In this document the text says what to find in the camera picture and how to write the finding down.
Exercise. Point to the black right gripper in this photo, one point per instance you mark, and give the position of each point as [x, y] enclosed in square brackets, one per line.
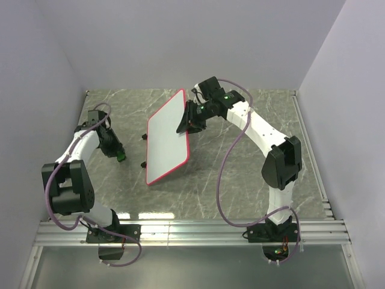
[189, 117]

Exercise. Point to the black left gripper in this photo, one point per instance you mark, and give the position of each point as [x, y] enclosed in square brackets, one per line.
[117, 146]

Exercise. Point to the green whiteboard eraser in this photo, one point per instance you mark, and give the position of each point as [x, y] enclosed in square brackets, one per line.
[121, 156]

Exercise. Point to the red framed whiteboard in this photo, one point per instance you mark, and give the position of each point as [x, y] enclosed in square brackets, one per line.
[167, 150]

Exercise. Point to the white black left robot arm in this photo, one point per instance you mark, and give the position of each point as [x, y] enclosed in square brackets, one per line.
[69, 194]

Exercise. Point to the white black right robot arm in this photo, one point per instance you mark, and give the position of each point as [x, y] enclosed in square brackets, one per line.
[283, 160]

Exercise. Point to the metal wire whiteboard stand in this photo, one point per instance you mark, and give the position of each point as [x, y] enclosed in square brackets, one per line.
[145, 140]

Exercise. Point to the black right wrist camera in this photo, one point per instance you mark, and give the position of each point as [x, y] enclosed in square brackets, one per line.
[211, 89]

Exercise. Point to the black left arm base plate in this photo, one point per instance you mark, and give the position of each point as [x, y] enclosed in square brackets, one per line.
[125, 234]

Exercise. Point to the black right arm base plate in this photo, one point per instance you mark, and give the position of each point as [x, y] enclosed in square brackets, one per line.
[271, 233]

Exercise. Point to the aluminium right side rail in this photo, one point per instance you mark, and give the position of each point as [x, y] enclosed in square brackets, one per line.
[325, 201]

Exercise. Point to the aluminium rail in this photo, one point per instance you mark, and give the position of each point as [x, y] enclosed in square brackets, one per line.
[325, 201]
[205, 232]

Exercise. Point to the aluminium front rail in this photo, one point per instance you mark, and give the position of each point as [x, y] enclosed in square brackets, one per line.
[205, 232]

